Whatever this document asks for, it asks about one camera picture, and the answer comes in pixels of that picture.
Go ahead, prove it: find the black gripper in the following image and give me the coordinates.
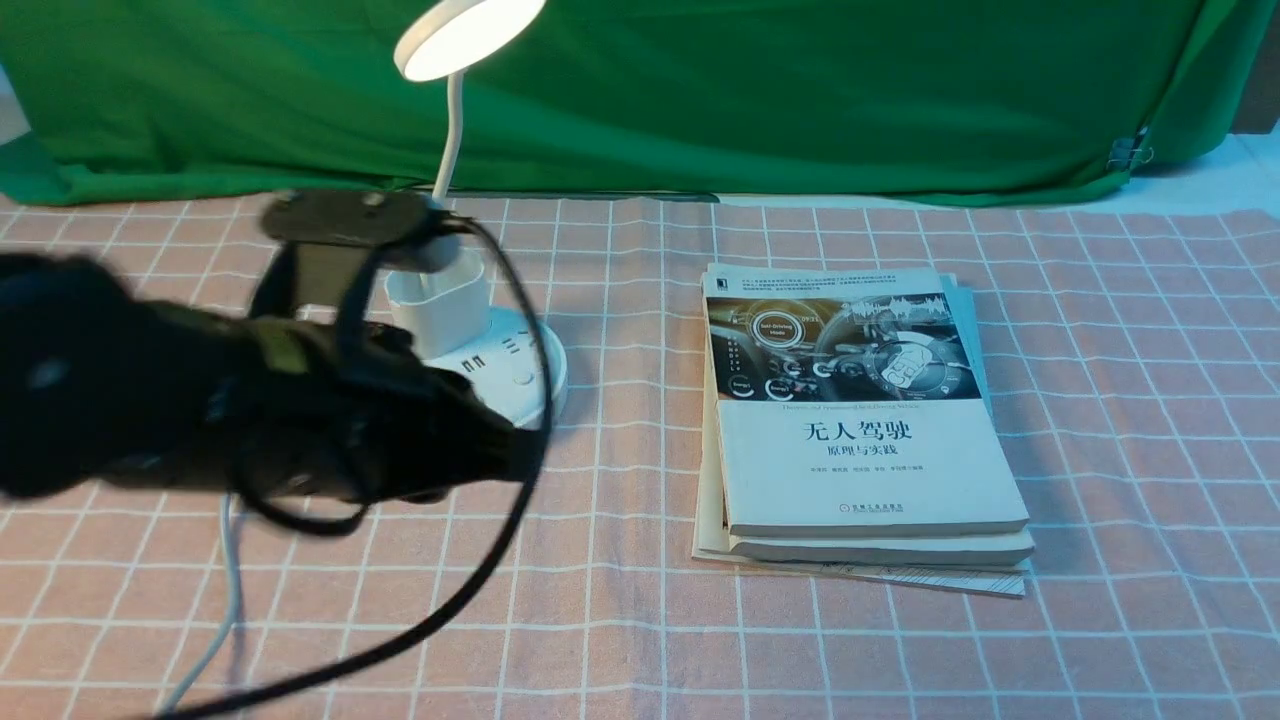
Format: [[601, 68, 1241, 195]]
[[215, 318, 547, 506]]

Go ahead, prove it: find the white desk lamp with sockets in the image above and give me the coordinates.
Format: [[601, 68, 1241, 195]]
[[384, 1, 567, 429]]

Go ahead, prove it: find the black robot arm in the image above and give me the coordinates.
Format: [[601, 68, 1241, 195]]
[[3, 252, 548, 505]]

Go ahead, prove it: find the green backdrop cloth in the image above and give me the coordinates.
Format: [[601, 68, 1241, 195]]
[[1, 1, 1276, 208]]

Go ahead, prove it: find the top book with car cover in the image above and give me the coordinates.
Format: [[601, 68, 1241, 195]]
[[701, 266, 1030, 539]]

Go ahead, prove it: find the bottom paper booklet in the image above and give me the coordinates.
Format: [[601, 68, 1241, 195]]
[[691, 290, 1028, 597]]

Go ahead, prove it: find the pink checkered tablecloth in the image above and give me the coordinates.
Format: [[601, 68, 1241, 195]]
[[1, 197, 1279, 719]]

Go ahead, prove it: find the metal binder clip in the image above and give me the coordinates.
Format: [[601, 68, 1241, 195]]
[[1106, 126, 1155, 174]]

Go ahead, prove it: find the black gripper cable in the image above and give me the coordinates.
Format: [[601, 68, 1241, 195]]
[[150, 211, 556, 720]]

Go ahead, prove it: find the white lamp power cable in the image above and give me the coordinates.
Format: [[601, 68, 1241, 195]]
[[157, 495, 244, 715]]

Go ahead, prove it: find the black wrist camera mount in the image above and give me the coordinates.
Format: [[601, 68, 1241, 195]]
[[248, 190, 461, 338]]

